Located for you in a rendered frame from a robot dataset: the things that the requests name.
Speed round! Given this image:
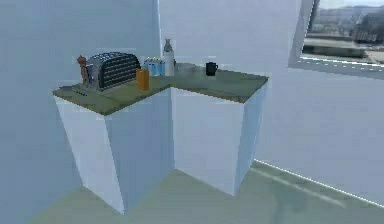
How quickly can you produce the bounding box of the white kitchen counter green top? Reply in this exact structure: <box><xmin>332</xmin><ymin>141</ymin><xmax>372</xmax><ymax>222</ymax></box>
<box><xmin>52</xmin><ymin>62</ymin><xmax>270</xmax><ymax>216</ymax></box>

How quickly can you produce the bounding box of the grey glass dish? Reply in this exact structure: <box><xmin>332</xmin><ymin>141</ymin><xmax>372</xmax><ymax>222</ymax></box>
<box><xmin>174</xmin><ymin>62</ymin><xmax>198</xmax><ymax>74</ymax></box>

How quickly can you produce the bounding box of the black mug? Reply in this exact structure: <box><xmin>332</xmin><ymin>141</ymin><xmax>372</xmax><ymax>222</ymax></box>
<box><xmin>205</xmin><ymin>61</ymin><xmax>219</xmax><ymax>77</ymax></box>

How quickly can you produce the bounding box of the white bottle grey cap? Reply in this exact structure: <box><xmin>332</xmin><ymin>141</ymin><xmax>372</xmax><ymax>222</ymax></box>
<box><xmin>162</xmin><ymin>38</ymin><xmax>176</xmax><ymax>77</ymax></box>

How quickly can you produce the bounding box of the orange box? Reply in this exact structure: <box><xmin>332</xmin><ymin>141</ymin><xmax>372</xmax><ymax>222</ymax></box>
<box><xmin>135</xmin><ymin>67</ymin><xmax>151</xmax><ymax>92</ymax></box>

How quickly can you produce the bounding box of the black ribbed toaster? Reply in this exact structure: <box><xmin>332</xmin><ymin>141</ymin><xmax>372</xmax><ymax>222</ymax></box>
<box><xmin>85</xmin><ymin>51</ymin><xmax>142</xmax><ymax>92</ymax></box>

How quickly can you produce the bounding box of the brown pepper mill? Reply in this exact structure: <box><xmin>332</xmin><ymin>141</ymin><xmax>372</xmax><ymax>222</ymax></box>
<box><xmin>76</xmin><ymin>54</ymin><xmax>88</xmax><ymax>86</ymax></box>

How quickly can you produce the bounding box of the window with grey frame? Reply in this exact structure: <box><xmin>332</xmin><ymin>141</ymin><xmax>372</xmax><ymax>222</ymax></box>
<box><xmin>288</xmin><ymin>0</ymin><xmax>384</xmax><ymax>80</ymax></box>

